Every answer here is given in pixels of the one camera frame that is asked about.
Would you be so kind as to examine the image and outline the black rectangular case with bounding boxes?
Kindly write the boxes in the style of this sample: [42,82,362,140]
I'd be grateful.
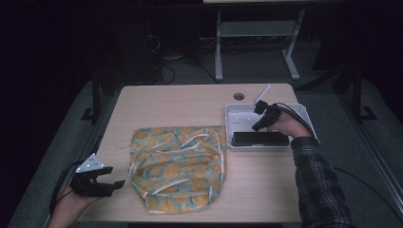
[231,131,290,147]

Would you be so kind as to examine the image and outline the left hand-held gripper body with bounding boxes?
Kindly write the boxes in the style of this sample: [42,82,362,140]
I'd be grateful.
[69,152,108,199]

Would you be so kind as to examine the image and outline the grey metal floor rail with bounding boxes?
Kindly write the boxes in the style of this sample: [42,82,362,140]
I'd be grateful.
[336,93,403,208]
[41,91,119,228]

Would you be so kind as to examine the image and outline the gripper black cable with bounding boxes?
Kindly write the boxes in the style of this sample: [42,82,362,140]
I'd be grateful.
[275,101,318,138]
[48,161,84,218]

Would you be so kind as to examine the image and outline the white metal table frame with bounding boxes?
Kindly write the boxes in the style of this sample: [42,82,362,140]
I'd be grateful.
[202,0,337,82]

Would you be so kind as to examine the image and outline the orange print cloth bag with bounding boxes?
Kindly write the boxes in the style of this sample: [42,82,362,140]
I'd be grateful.
[128,124,229,215]

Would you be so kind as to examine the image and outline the black floor cable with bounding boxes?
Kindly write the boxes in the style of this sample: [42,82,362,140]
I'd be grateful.
[332,165,403,221]

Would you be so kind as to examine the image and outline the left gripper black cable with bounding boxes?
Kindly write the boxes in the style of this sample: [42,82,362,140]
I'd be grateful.
[48,161,84,218]

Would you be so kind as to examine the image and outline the white plastic tray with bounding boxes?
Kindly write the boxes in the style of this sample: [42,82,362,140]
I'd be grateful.
[223,103,320,153]

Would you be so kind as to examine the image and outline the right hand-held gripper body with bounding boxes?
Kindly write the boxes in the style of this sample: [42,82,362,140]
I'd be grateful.
[251,84,282,125]

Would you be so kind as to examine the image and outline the person's left hand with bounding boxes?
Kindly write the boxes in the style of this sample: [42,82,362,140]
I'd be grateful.
[54,185,103,219]

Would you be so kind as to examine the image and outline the tangle of floor cables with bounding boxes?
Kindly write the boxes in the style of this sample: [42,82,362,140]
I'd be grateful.
[148,33,221,86]

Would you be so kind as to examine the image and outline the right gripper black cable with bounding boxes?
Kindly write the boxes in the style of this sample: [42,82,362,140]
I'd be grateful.
[275,101,318,138]

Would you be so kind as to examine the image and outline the black metal stand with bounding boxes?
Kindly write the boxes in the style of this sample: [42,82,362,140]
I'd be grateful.
[345,61,378,124]
[80,74,103,124]

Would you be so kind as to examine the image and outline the person's right hand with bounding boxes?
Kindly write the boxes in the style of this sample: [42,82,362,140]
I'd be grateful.
[266,109,314,140]

